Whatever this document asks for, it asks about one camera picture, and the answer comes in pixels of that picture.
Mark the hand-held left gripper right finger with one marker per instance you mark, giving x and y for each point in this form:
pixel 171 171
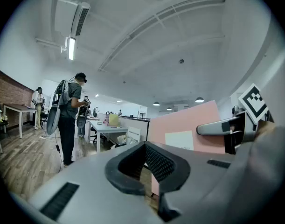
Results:
pixel 198 176

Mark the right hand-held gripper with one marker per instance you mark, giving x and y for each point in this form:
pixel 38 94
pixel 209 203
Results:
pixel 252 101

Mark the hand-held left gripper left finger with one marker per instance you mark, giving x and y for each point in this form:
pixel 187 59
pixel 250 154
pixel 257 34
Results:
pixel 91 181

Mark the pink cardboard box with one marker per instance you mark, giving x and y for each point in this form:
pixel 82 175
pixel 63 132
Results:
pixel 179 122

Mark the person's right forearm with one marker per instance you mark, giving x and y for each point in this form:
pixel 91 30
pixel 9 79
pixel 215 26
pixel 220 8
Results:
pixel 261 183

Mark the yellow document box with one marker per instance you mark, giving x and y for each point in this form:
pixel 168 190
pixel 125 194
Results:
pixel 113 120

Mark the dark pendant lamp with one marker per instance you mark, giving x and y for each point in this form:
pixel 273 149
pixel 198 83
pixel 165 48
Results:
pixel 199 100
pixel 169 108
pixel 156 103

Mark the white office desk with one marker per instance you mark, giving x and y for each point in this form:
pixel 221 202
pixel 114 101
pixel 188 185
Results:
pixel 105 129

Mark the ceiling smoke detector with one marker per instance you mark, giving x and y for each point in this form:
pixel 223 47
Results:
pixel 181 61

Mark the brown table with white legs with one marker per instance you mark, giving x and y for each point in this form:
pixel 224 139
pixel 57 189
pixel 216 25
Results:
pixel 18 107

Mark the tube ceiling light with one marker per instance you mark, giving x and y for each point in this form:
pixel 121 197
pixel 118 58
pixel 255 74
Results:
pixel 71 48

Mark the white ceiling air conditioner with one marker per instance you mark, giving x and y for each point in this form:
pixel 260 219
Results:
pixel 67 15

